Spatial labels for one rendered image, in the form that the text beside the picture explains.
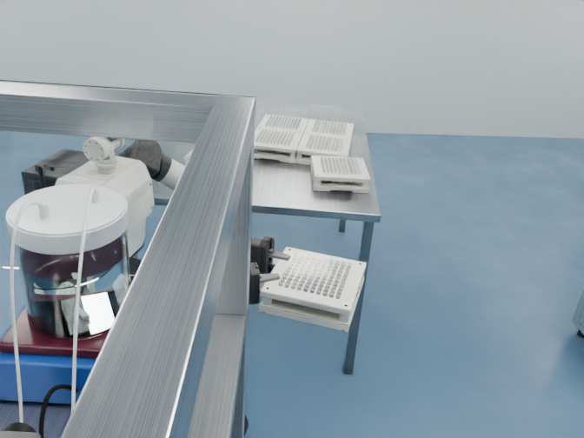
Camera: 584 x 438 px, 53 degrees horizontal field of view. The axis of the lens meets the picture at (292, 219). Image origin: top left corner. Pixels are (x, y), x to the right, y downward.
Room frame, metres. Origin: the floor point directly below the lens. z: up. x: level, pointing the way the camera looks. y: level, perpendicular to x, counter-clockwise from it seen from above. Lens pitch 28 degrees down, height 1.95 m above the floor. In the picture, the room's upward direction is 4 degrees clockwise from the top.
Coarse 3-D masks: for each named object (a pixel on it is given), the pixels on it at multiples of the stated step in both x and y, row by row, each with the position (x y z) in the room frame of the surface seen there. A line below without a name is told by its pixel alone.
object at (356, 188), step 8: (312, 168) 2.52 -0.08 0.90; (312, 176) 2.43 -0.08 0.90; (328, 184) 2.35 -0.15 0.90; (336, 184) 2.36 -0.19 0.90; (344, 184) 2.36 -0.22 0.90; (352, 184) 2.37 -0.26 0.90; (360, 184) 2.37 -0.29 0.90; (352, 192) 2.34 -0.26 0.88; (360, 192) 2.34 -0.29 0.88; (368, 192) 2.34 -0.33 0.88
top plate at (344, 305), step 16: (304, 256) 1.46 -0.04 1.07; (320, 256) 1.47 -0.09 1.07; (272, 272) 1.37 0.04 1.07; (336, 272) 1.39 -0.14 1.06; (352, 272) 1.40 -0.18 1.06; (272, 288) 1.29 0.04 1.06; (288, 288) 1.30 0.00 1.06; (336, 288) 1.32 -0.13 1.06; (352, 288) 1.32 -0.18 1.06; (304, 304) 1.25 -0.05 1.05; (320, 304) 1.24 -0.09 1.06; (336, 304) 1.24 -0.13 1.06; (352, 304) 1.25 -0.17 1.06
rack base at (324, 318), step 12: (360, 288) 1.39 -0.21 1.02; (276, 300) 1.30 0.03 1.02; (276, 312) 1.27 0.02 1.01; (288, 312) 1.26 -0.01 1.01; (300, 312) 1.26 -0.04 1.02; (312, 312) 1.26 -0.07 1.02; (324, 312) 1.27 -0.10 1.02; (324, 324) 1.24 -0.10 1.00; (336, 324) 1.23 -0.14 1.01; (348, 324) 1.22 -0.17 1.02
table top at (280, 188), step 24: (336, 120) 3.34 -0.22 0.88; (360, 120) 3.38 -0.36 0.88; (360, 144) 2.96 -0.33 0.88; (264, 168) 2.55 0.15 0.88; (288, 168) 2.57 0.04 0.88; (264, 192) 2.28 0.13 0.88; (288, 192) 2.30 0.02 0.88; (312, 192) 2.31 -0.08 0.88; (336, 192) 2.33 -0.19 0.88; (312, 216) 2.15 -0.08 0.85; (336, 216) 2.14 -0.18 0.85; (360, 216) 2.14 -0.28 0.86
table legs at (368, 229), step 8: (344, 224) 3.58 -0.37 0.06; (368, 224) 2.16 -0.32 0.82; (368, 232) 2.16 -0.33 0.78; (368, 240) 2.16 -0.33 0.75; (368, 248) 2.16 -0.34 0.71; (360, 256) 2.16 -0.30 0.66; (368, 256) 2.16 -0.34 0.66; (360, 296) 2.16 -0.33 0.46; (360, 304) 2.16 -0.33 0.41; (360, 312) 2.16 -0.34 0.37; (352, 320) 2.16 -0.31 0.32; (360, 320) 2.16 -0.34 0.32; (352, 328) 2.16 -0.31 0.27; (352, 336) 2.16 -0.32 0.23; (352, 344) 2.16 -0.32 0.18; (352, 352) 2.16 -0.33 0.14; (352, 360) 2.16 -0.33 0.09; (344, 368) 2.17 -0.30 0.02; (352, 368) 2.16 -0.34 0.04
